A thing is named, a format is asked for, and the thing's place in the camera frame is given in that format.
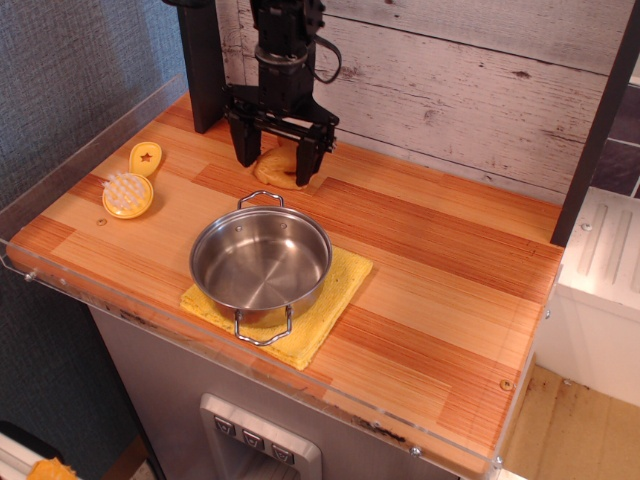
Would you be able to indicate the yellow scrub brush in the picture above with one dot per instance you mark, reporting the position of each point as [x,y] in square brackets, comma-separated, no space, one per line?
[127,195]

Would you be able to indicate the dark vertical post left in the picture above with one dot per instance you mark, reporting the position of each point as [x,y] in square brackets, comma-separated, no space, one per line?
[202,50]

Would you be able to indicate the orange toy piece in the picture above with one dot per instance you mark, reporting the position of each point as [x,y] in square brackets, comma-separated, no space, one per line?
[51,469]

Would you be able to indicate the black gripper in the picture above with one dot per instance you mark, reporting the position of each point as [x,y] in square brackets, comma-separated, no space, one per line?
[282,103]

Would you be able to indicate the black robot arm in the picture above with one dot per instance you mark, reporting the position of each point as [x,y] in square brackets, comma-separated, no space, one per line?
[290,29]

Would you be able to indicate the silver dispenser panel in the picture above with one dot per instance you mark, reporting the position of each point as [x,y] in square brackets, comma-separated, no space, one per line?
[246,446]

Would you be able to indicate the orange toy chicken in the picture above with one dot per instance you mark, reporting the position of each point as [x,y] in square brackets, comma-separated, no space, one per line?
[277,166]

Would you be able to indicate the dark vertical post right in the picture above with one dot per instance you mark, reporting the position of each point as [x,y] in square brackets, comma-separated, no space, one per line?
[609,104]

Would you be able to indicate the grey toy fridge cabinet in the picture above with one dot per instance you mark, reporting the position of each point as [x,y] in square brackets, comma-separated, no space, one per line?
[380,400]

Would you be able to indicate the white toy appliance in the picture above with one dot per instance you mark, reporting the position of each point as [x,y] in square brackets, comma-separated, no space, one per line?
[590,330]

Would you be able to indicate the dark vertical post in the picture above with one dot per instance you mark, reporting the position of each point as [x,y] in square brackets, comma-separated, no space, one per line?
[202,50]
[609,104]

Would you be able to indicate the yellow folded cloth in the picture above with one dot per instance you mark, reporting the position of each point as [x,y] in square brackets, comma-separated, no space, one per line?
[310,327]

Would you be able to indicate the stainless steel pot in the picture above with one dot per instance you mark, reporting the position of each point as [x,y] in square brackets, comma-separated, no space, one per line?
[263,265]

